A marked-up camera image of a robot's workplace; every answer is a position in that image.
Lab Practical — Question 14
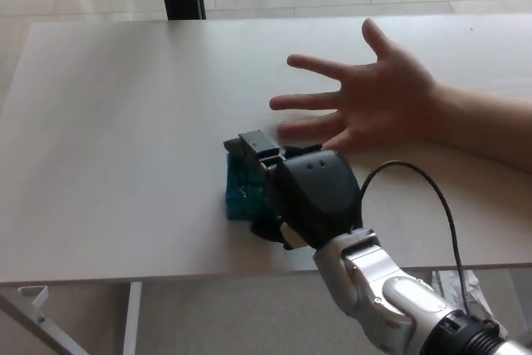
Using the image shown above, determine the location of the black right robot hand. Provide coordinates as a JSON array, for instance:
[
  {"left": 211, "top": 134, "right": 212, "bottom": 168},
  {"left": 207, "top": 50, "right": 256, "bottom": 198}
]
[{"left": 223, "top": 131, "right": 367, "bottom": 250}]

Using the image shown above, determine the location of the person's bare hand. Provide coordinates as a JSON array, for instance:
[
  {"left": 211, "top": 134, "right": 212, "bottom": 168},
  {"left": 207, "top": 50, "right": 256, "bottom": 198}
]
[{"left": 268, "top": 17, "right": 442, "bottom": 153}]

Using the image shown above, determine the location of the teal blue cube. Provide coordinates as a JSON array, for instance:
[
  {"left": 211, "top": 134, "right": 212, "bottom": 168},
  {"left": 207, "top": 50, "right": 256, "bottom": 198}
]
[{"left": 224, "top": 152, "right": 278, "bottom": 222}]

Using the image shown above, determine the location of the person's bare forearm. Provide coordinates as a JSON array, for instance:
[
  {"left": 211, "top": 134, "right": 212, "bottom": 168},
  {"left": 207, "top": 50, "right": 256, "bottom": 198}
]
[{"left": 431, "top": 81, "right": 532, "bottom": 174}]

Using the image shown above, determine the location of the white table leg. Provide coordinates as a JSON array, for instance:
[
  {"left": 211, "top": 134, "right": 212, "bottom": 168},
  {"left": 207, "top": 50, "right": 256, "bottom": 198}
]
[{"left": 122, "top": 282, "right": 143, "bottom": 355}]

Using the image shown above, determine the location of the white diagonal table brace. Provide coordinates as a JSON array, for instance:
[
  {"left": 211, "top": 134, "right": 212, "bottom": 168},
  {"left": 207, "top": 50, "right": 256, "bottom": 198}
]
[{"left": 0, "top": 285, "right": 91, "bottom": 355}]

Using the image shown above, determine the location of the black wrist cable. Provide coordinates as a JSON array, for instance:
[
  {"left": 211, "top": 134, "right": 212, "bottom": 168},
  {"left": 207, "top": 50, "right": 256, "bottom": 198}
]
[{"left": 359, "top": 160, "right": 475, "bottom": 318}]

